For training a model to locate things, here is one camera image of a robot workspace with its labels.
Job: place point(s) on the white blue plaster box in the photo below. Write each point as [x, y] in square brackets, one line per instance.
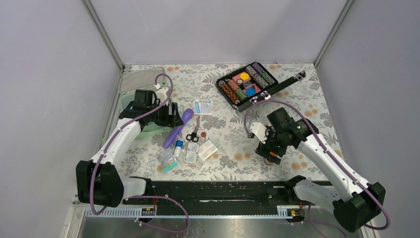
[202, 107]

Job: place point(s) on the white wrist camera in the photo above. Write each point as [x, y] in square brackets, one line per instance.
[162, 94]
[258, 130]

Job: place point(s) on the black handled scissors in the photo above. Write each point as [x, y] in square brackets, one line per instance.
[193, 137]

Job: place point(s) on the mint green medicine kit case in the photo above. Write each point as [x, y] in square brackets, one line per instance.
[144, 79]

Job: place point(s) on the alcohol wipes clear bag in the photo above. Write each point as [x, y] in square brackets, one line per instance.
[191, 153]

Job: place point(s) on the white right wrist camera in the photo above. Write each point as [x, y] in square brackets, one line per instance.
[258, 130]

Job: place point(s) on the teal item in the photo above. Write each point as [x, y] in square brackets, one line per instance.
[167, 161]

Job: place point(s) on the brown bottle orange cap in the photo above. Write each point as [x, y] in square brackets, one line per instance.
[271, 158]

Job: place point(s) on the black poker chip case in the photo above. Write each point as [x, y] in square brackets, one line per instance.
[251, 84]

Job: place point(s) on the gauze pads clear bag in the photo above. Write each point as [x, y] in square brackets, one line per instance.
[206, 150]

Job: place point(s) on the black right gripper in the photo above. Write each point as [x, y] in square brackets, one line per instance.
[263, 149]

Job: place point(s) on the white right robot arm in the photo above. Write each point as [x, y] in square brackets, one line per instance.
[353, 200]

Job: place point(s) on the white slotted cable duct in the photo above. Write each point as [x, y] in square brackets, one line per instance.
[280, 213]

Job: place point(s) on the white bandage roll blue label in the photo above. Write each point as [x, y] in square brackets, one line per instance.
[178, 148]

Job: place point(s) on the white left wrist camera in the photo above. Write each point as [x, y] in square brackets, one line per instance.
[162, 94]

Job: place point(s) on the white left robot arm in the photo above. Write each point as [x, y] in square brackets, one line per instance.
[98, 179]

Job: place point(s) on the purple flashlight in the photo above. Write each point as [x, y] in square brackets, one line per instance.
[187, 115]

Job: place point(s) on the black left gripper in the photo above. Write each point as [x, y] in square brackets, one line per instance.
[171, 120]

